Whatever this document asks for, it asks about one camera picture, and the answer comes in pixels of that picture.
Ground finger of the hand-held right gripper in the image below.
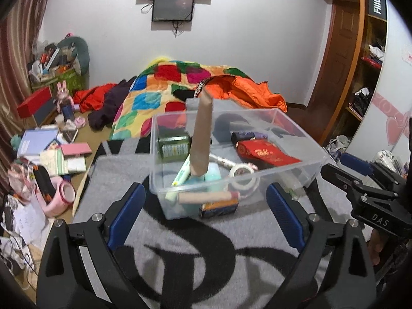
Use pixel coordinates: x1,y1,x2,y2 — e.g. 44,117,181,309
320,164,400,201
340,153,407,185

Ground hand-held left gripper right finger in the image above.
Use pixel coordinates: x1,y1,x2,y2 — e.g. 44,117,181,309
265,183,377,309

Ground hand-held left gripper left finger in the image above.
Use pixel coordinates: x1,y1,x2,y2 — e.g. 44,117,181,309
36,182,147,309

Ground white tape roll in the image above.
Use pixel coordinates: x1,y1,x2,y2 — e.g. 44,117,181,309
228,164,261,197

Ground white green tube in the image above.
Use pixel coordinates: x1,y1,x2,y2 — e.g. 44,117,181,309
166,154,194,203

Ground orange blue box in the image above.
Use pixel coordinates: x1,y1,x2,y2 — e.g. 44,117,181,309
199,196,239,218

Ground clear plastic bin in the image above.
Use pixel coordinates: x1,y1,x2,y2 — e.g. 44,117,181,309
149,98,330,221

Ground beige tube pink cap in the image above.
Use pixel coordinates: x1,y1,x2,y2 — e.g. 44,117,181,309
178,191,241,204

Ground green patterned box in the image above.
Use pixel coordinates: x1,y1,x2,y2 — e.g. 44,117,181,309
158,134,190,162

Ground teal soap bar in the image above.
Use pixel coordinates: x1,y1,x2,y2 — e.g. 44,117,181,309
190,162,222,190

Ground silver metal tool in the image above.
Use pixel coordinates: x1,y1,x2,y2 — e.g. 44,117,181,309
209,153,239,170

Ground brown cardboard tube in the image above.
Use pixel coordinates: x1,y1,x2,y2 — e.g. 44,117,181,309
188,88,214,177

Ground person's right hand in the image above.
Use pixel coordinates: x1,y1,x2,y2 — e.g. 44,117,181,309
367,228,382,266

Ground white shoes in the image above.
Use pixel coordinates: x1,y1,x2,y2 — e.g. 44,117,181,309
327,135,350,161

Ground red foil packet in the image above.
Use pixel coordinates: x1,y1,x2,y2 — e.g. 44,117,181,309
236,139,302,169

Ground pink round case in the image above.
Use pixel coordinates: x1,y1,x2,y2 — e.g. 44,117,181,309
42,178,76,217

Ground pink flat box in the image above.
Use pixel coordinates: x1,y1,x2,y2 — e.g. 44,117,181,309
61,143,92,158

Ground grey patterned blanket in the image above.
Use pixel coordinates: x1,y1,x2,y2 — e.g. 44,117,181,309
72,137,377,309

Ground green notebook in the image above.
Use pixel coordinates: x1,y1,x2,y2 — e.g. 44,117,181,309
40,150,87,176

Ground white wardrobe sliding door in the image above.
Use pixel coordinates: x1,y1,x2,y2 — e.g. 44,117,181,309
344,0,412,174

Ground black oblong case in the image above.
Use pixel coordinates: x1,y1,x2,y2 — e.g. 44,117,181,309
33,165,56,204

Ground purple bottle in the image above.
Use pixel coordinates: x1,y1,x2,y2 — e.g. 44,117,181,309
231,131,269,144

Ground wooden wardrobe shelves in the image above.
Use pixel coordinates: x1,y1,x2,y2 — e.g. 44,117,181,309
346,0,390,123

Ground loose white papers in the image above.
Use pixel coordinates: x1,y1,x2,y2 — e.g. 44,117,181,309
13,200,49,245

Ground dark purple cloth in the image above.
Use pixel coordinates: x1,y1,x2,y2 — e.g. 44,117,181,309
88,76,137,131

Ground wooden door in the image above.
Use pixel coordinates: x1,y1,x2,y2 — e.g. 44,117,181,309
317,0,367,142

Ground pink mesh bag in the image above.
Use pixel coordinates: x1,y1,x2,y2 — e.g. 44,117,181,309
7,162,36,200

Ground blue notebook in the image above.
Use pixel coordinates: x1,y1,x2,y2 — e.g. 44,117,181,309
18,129,60,158

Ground colourful patchwork quilt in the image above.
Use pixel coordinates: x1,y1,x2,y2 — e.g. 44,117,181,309
111,58,268,140

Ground orange puffer jacket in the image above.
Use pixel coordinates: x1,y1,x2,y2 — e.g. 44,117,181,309
175,75,288,127

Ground red jacket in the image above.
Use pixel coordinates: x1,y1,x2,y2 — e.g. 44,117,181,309
75,83,118,113

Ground pink bunny toy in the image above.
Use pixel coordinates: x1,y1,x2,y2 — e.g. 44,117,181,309
56,80,75,121

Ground red box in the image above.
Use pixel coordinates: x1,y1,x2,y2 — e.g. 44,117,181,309
17,87,53,118

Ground grey neck pillow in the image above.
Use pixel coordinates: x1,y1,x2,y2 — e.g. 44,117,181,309
56,35,90,74

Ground striped curtain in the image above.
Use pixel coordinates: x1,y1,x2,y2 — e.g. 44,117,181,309
0,0,62,200

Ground small wall monitor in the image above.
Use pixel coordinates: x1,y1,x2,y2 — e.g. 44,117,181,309
151,0,195,22

